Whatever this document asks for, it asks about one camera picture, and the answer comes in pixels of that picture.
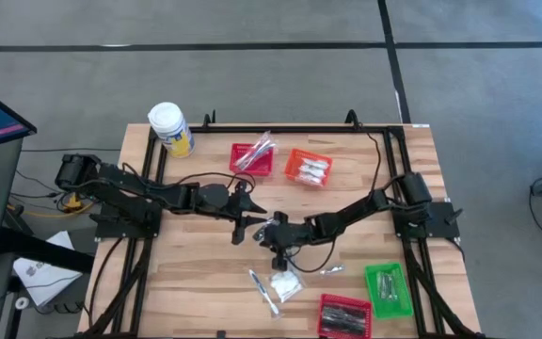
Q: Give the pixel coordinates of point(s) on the white paper sheet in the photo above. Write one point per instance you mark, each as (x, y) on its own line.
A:
(50, 287)

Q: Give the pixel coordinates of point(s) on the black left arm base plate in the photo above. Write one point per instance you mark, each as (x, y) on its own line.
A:
(111, 230)

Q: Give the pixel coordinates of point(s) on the small black bracket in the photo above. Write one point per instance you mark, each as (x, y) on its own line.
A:
(221, 334)

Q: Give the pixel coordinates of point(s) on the white tape roll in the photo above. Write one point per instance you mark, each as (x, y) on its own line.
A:
(17, 301)

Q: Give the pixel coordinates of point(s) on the blue toothbrush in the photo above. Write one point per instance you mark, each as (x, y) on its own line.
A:
(259, 148)
(254, 156)
(264, 292)

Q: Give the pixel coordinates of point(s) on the black metal table frame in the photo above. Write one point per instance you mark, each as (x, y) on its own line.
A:
(299, 128)

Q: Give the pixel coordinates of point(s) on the red plastic mesh basket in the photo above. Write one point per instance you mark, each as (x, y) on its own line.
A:
(238, 162)
(346, 299)

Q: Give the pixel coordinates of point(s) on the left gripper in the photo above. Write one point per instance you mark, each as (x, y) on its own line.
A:
(240, 207)

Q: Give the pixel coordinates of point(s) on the clear bag with black parts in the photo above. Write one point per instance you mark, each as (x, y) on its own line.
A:
(382, 285)

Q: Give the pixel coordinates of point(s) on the black comb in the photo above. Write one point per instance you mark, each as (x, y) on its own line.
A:
(341, 330)
(341, 316)
(344, 309)
(341, 323)

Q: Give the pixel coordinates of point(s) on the yellow white wipes canister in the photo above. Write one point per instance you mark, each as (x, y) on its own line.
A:
(172, 127)

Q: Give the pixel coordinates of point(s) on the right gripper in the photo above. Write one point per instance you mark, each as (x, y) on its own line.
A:
(290, 234)

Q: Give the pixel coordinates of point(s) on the orange plastic mesh basket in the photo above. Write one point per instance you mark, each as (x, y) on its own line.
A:
(294, 162)

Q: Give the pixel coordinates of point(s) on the black support beam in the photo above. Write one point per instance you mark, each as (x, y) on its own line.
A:
(45, 252)

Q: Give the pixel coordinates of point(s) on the cotton balls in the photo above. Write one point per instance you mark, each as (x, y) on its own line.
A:
(284, 284)

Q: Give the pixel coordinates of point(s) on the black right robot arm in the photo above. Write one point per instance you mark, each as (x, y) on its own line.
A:
(355, 212)

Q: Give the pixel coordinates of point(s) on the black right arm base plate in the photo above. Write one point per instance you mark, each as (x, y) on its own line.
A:
(445, 230)

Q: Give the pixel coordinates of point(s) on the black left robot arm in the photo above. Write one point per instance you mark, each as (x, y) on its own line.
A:
(134, 188)

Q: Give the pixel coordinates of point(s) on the green plastic mesh basket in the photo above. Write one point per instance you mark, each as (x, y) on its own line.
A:
(398, 308)

